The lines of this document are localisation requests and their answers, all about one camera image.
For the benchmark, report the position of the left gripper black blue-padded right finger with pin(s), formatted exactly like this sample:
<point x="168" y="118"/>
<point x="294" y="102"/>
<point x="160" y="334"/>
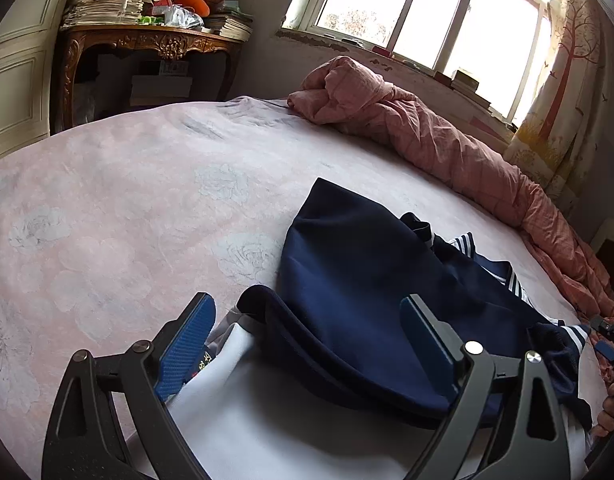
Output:
<point x="527" y="440"/>

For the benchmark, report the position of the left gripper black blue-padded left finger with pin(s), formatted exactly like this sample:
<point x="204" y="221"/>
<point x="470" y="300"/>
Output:
<point x="84" y="439"/>

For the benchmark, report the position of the navy and white jacket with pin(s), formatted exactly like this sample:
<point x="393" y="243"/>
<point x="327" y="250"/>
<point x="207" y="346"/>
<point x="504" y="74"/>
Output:
<point x="317" y="379"/>

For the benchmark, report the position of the right hand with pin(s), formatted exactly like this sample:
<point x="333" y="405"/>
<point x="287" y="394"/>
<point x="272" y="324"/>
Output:
<point x="605" y="423"/>

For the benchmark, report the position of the tree patterned curtain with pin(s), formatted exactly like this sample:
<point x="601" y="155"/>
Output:
<point x="556" y="143"/>

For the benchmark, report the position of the pink floral bed sheet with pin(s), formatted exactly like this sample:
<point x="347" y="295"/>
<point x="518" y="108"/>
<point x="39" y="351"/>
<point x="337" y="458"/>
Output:
<point x="109" y="229"/>

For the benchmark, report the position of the books on window sill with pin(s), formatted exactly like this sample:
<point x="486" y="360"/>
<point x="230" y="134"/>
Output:
<point x="465" y="85"/>

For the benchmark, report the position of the white framed window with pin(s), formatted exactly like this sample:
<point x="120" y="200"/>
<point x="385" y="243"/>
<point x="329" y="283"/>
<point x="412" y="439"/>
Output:
<point x="501" y="44"/>

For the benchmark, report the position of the pink quilted duvet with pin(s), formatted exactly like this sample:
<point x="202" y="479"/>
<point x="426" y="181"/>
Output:
<point x="351" y="97"/>

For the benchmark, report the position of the cream panelled door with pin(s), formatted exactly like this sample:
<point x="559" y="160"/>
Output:
<point x="28" y="33"/>

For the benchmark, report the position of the carved wooden console table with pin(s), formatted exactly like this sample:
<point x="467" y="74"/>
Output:
<point x="106" y="70"/>

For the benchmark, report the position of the white plastic bag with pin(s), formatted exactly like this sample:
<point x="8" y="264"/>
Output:
<point x="179" y="17"/>

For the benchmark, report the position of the stack of books on table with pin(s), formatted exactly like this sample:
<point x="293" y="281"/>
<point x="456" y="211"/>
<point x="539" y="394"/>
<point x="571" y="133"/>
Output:
<point x="231" y="24"/>

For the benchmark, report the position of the orange plush toy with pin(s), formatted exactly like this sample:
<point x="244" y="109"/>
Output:
<point x="199" y="7"/>

